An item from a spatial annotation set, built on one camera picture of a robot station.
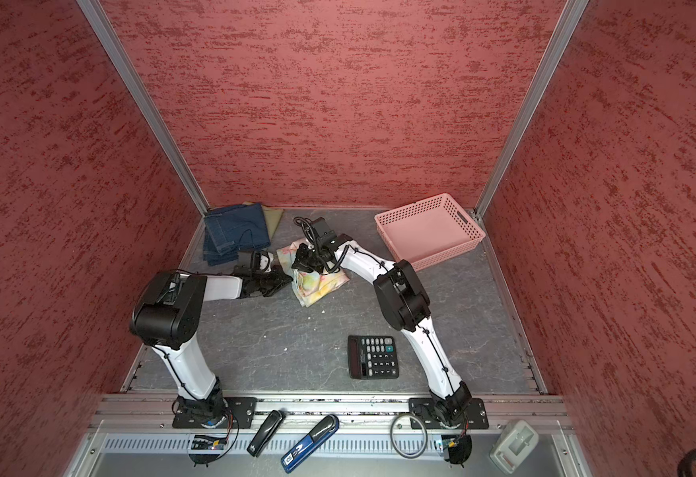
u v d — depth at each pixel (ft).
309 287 3.01
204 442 2.38
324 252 2.49
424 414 2.42
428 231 3.68
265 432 2.25
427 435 2.30
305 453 2.23
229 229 3.47
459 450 2.36
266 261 2.82
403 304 2.00
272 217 3.82
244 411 2.42
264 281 2.85
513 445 2.24
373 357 2.67
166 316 1.64
